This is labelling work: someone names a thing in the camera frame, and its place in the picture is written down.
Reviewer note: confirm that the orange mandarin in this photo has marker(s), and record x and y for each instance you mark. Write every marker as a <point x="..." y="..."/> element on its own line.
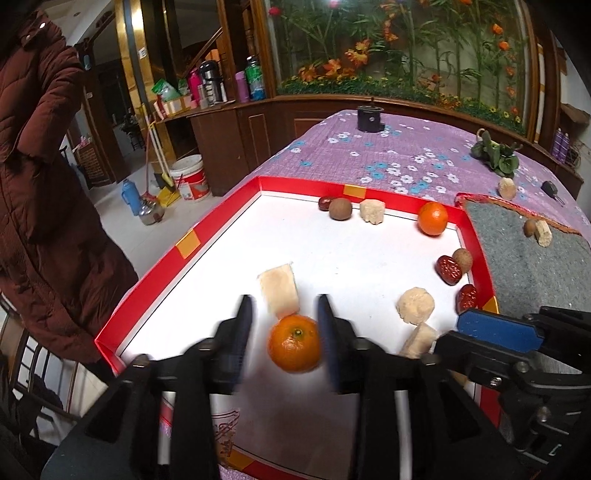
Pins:
<point x="294" y="344"/>
<point x="433" y="218"/>

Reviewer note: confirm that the striped box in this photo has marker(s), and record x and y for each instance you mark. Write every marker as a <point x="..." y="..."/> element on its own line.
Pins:
<point x="175" y="107"/>

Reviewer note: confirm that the wicker basket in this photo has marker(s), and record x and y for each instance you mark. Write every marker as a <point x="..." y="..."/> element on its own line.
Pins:
<point x="90" y="159"/>

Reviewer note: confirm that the metal kettle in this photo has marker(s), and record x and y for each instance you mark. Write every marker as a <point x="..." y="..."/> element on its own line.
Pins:
<point x="150" y="213"/>

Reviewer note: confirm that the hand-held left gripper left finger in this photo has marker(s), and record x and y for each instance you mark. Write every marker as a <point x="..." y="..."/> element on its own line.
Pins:
<point x="242" y="341"/>

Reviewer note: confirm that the white plastic bucket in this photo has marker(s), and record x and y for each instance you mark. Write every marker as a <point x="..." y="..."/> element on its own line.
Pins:
<point x="190" y="177"/>

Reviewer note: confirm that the wooden chair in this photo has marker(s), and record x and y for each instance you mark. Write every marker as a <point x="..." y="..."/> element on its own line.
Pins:
<point x="27" y="364"/>

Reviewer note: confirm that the peeled sugarcane piece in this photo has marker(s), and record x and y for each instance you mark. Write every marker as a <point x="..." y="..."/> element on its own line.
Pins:
<point x="418" y="340"/>
<point x="544" y="233"/>
<point x="415" y="304"/>
<point x="506" y="188"/>
<point x="278" y="290"/>
<point x="372" y="211"/>

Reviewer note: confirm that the purple cup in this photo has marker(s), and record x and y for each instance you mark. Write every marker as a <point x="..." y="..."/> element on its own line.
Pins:
<point x="241" y="86"/>

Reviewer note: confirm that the pink bottle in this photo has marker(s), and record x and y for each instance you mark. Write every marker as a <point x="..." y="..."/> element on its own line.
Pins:
<point x="194" y="87"/>

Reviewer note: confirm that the wooden cabinet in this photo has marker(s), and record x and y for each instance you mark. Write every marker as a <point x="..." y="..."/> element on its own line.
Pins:
<point x="231" y="147"/>

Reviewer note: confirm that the black car key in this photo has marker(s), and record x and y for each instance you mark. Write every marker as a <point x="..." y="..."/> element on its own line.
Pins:
<point x="550" y="189"/>

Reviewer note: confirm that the red-edged white tray box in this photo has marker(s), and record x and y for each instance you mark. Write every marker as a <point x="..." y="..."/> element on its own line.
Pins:
<point x="346" y="258"/>

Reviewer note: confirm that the grey felt mat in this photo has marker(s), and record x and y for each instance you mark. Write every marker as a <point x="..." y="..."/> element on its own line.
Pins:
<point x="521" y="277"/>

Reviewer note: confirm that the green bottle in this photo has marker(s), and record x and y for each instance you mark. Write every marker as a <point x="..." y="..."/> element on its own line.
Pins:
<point x="254" y="78"/>

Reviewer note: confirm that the black thermos flask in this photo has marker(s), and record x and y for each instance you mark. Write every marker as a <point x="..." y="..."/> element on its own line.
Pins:
<point x="211" y="83"/>

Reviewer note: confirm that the yellow broom with dustpan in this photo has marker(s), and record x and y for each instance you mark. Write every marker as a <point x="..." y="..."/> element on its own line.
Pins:
<point x="167" y="194"/>

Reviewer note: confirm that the purple floral tablecloth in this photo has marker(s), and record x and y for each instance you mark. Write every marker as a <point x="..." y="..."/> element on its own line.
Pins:
<point x="415" y="138"/>

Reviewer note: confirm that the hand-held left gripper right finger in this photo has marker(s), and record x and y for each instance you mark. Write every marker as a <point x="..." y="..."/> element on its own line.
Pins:
<point x="328" y="350"/>

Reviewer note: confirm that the purple bottle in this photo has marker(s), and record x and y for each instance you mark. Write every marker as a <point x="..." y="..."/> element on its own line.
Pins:
<point x="567" y="147"/>
<point x="557" y="144"/>

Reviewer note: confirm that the black small pot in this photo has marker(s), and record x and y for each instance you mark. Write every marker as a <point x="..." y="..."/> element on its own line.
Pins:
<point x="369" y="119"/>

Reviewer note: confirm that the blue thermos jug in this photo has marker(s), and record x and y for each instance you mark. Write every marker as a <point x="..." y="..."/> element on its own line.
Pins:
<point x="130" y="196"/>

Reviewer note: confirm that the green bag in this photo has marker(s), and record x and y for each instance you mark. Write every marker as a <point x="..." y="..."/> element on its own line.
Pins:
<point x="165" y="90"/>

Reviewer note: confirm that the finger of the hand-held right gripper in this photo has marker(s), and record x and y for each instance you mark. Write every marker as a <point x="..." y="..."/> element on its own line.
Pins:
<point x="498" y="330"/>
<point x="568" y="323"/>

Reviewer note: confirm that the green leafy vegetable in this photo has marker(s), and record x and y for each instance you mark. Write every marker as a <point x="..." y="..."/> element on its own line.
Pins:
<point x="496" y="157"/>

